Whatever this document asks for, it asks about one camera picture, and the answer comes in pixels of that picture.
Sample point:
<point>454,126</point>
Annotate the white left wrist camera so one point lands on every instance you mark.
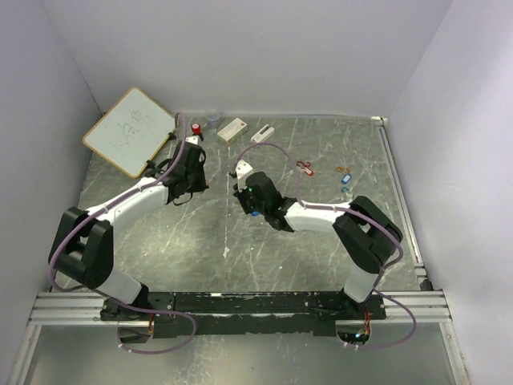
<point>193,139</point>

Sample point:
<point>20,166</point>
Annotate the clear plastic cup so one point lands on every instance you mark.
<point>212,117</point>

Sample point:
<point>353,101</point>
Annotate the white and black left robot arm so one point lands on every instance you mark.
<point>84,245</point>

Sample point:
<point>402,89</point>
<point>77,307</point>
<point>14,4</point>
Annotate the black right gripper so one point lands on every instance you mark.
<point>240,196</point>

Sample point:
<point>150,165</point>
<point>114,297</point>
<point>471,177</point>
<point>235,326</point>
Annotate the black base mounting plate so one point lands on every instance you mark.
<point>311,312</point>

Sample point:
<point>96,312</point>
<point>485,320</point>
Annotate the red and black stamp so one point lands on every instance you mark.
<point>197,130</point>

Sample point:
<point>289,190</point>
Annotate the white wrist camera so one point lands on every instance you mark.
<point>193,139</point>
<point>241,172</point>

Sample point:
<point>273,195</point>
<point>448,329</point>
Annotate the light blue key tag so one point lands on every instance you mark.
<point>346,178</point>

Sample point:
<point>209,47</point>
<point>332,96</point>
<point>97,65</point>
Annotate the white board with wooden frame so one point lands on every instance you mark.
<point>131,132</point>

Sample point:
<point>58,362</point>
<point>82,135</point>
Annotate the white and red cardboard box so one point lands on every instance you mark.
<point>232,131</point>

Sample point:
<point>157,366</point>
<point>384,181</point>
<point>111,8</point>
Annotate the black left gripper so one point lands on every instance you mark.
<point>201,185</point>

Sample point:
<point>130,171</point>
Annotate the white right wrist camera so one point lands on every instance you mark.
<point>241,172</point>

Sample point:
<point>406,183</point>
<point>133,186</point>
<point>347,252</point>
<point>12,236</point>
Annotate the red carabiner keyring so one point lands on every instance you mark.
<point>303,164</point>

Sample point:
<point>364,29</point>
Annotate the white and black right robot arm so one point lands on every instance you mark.
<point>368,235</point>

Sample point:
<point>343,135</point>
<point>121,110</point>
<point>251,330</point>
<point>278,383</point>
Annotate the red key tag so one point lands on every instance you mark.
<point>307,170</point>

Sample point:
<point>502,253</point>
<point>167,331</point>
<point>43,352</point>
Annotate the white rectangular device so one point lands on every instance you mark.
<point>263,134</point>

